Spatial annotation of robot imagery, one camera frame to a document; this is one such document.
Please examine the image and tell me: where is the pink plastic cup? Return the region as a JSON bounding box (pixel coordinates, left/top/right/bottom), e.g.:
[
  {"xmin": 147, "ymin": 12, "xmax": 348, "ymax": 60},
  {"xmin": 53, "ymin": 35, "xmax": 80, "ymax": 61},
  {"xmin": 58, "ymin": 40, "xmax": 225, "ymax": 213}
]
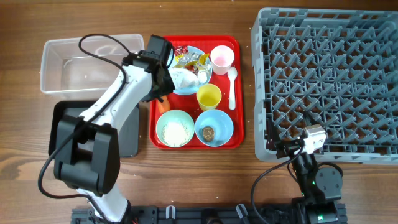
[{"xmin": 210, "ymin": 45, "xmax": 234, "ymax": 75}]

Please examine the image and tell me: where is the white napkin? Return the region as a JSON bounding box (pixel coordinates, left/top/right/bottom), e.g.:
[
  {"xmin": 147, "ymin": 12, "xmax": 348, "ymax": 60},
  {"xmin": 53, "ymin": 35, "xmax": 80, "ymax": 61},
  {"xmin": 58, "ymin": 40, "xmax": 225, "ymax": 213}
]
[{"xmin": 169, "ymin": 68, "xmax": 208, "ymax": 90}]

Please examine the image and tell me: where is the yellow foil wrapper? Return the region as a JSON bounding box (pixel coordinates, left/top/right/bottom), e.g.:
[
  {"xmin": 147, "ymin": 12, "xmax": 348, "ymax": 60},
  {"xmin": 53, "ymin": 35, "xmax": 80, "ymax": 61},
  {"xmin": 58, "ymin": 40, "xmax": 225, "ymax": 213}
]
[{"xmin": 174, "ymin": 52, "xmax": 209, "ymax": 73}]

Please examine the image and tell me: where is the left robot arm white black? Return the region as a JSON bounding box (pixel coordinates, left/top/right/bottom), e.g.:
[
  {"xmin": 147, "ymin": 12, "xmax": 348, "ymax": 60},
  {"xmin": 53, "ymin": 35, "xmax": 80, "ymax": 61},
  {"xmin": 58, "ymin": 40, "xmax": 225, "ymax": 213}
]
[{"xmin": 38, "ymin": 35, "xmax": 175, "ymax": 223}]

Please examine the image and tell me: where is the orange carrot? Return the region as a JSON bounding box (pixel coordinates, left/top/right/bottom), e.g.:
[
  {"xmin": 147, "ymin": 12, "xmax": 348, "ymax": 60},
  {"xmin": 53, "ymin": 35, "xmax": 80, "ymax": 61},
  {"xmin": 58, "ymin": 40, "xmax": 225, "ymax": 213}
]
[{"xmin": 157, "ymin": 96, "xmax": 171, "ymax": 114}]

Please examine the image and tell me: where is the black waste tray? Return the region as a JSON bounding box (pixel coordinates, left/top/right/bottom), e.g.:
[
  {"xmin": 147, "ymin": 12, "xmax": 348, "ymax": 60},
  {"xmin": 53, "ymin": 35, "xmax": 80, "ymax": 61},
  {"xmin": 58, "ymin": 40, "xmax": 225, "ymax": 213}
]
[{"xmin": 48, "ymin": 100, "xmax": 140, "ymax": 157}]

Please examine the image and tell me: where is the red foil wrapper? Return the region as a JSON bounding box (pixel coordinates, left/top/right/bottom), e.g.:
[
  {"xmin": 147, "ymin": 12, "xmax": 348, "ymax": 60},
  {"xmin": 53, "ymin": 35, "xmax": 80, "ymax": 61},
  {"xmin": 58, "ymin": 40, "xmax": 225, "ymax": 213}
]
[{"xmin": 174, "ymin": 45, "xmax": 188, "ymax": 57}]

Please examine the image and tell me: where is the light blue bowl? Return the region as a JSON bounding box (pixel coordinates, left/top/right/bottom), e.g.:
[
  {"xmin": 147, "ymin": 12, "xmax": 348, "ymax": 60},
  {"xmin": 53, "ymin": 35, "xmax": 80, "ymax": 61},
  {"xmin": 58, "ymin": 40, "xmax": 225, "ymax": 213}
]
[{"xmin": 195, "ymin": 109, "xmax": 234, "ymax": 147}]

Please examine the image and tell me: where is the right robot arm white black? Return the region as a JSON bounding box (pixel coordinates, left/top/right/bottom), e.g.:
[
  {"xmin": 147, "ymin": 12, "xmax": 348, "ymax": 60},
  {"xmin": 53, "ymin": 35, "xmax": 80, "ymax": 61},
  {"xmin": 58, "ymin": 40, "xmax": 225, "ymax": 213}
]
[{"xmin": 274, "ymin": 140, "xmax": 348, "ymax": 223}]

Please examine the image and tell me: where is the white rice pile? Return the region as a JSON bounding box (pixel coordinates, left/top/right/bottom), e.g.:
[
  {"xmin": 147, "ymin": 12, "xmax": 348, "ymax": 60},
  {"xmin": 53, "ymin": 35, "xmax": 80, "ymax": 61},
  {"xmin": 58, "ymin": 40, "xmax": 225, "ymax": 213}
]
[{"xmin": 162, "ymin": 122, "xmax": 191, "ymax": 147}]

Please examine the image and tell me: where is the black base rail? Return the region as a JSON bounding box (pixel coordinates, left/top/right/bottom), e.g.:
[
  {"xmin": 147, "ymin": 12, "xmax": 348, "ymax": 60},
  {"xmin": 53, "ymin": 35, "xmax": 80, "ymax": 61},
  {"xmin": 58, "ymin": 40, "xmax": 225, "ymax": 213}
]
[{"xmin": 70, "ymin": 203, "xmax": 348, "ymax": 224}]

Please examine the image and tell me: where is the grey dishwasher rack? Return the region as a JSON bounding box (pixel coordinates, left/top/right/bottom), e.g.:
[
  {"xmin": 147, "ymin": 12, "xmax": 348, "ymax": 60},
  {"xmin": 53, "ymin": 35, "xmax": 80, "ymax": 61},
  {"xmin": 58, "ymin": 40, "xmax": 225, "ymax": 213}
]
[{"xmin": 251, "ymin": 8, "xmax": 397, "ymax": 165}]

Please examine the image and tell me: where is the white plastic spoon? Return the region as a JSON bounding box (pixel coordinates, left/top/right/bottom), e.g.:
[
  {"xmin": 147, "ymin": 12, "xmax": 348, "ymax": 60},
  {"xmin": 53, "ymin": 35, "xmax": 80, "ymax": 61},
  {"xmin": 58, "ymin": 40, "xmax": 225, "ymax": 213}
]
[{"xmin": 227, "ymin": 67, "xmax": 238, "ymax": 110}]

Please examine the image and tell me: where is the yellow plastic cup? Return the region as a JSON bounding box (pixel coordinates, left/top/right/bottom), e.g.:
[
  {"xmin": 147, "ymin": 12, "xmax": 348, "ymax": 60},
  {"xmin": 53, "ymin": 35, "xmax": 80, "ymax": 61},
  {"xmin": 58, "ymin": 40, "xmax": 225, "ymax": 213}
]
[{"xmin": 196, "ymin": 83, "xmax": 222, "ymax": 111}]

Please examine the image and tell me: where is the clear plastic bin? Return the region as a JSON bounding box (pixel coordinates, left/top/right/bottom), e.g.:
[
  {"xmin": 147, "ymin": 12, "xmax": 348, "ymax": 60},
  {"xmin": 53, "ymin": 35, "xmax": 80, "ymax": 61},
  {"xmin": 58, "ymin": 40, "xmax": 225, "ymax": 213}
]
[{"xmin": 40, "ymin": 34, "xmax": 144, "ymax": 100}]

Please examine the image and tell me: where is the light blue plate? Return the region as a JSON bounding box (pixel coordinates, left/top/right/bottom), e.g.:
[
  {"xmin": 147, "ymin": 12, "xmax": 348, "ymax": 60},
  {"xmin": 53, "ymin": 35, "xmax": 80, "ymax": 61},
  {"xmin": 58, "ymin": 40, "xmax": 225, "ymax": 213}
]
[{"xmin": 169, "ymin": 45, "xmax": 213, "ymax": 95}]

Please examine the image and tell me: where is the brown mushroom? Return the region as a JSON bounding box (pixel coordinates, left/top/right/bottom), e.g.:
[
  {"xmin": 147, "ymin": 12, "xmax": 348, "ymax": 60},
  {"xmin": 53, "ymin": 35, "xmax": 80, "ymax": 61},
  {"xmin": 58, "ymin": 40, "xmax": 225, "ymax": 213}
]
[{"xmin": 202, "ymin": 126, "xmax": 215, "ymax": 142}]

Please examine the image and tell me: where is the green bowl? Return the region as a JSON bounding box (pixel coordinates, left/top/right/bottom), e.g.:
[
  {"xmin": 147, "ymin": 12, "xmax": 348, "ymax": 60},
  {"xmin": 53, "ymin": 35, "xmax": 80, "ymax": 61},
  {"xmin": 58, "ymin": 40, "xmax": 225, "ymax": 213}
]
[{"xmin": 155, "ymin": 110, "xmax": 195, "ymax": 148}]

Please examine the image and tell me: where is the red plastic tray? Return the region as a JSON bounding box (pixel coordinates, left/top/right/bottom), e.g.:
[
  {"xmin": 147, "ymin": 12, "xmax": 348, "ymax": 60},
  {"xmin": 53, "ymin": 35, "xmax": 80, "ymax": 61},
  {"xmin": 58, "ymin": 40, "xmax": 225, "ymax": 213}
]
[{"xmin": 149, "ymin": 35, "xmax": 244, "ymax": 150}]

